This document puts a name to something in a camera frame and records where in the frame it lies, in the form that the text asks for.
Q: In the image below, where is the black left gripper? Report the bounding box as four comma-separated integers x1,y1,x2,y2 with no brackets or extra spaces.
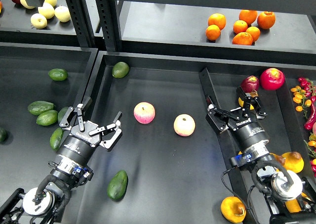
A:
56,97,122,164

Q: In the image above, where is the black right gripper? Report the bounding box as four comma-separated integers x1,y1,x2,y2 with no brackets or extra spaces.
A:
206,86,270,152

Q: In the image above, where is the yellow pear with brown stem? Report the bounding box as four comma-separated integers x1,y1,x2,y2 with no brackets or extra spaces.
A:
220,196,246,224

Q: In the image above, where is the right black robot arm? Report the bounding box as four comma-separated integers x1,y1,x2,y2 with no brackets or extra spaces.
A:
205,87,316,224

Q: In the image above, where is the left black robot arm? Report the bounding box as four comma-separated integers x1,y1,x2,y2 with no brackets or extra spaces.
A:
0,98,122,224

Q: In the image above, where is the yellow pear near red apple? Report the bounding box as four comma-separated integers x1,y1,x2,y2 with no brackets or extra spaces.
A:
238,90,258,110

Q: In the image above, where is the dark avocado upright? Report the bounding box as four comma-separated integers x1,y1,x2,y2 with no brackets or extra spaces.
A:
57,107,68,123

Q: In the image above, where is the green avocado near tray edge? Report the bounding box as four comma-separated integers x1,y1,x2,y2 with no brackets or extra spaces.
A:
49,128,64,151

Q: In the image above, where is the light green avocado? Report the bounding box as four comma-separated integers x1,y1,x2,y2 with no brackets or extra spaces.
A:
36,110,58,126

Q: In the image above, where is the dark green avocado long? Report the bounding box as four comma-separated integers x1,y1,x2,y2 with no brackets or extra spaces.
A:
27,100,55,115

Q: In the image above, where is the green avocado in middle tray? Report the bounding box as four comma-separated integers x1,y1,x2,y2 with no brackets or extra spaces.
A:
112,62,129,79

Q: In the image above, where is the yellow pear middle of row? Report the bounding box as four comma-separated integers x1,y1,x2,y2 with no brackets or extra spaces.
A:
270,153,285,167

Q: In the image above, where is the green avocado top left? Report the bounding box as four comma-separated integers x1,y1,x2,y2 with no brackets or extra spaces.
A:
48,68,68,81

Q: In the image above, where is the dark avocado at left edge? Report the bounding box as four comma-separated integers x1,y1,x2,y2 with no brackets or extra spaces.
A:
0,127,7,142

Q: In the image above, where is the yellow pear bottom right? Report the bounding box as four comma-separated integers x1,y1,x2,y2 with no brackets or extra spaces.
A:
285,192,311,213

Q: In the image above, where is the pale yellow pear right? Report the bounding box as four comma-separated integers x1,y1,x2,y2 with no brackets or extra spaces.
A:
55,5,71,23

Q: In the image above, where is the pale yellow pear front left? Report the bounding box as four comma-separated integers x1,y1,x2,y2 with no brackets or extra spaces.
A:
30,13,47,29

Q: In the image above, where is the pale yellow pear middle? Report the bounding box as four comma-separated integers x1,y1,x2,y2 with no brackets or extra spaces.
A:
38,2,55,19

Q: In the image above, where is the bright red apple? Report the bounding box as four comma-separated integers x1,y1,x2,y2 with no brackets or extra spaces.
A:
260,68,285,90

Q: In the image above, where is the pink red apple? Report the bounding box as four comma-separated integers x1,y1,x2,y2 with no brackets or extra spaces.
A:
133,102,156,124

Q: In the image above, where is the black right tray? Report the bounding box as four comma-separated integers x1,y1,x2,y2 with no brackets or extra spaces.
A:
199,60,316,224

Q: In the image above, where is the black tray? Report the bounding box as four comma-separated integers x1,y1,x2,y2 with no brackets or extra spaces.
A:
199,60,316,224
42,50,259,224
0,43,97,203

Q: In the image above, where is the pale yellow pink apple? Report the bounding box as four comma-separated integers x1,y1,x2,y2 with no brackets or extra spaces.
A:
173,114,196,136

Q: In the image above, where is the cherry tomato vine bunch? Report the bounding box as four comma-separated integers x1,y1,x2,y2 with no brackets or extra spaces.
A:
290,77,316,112

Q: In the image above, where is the orange front bottom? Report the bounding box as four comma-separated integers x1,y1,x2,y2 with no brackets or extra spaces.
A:
232,32,253,45

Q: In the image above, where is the orange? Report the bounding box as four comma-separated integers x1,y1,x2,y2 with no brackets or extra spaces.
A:
239,9,258,25
208,13,226,30
205,25,221,41
257,11,276,30
232,32,253,45

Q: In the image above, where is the red chili pepper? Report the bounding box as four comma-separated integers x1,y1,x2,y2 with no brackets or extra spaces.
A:
304,103,316,131

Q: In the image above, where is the orange right small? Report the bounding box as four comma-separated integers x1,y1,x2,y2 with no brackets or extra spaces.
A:
246,26,261,42

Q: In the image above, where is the orange small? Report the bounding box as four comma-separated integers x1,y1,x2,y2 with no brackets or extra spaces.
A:
246,26,261,42
233,20,248,34

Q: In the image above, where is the orange lower left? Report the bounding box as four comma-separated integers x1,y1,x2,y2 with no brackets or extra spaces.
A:
205,25,221,41

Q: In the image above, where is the black middle tray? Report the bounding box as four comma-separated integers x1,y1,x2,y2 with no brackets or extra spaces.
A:
42,50,259,224

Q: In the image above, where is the black left tray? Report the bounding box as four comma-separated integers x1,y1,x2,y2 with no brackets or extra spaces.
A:
0,43,97,203

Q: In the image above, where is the orange centre small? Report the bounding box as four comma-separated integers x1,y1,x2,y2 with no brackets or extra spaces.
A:
233,20,248,34

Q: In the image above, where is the orange top left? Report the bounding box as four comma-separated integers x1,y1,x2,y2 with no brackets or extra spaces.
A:
208,13,226,30

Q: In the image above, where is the orange top middle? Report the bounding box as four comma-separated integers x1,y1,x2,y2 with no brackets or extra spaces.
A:
239,9,258,25

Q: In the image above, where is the orange top right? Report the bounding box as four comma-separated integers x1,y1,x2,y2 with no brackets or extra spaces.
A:
257,11,276,30

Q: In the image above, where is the black tray divider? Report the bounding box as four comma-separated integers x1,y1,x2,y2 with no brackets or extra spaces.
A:
198,68,258,224

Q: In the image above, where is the black shelf upright post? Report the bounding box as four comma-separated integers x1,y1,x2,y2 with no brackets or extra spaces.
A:
66,0,122,52

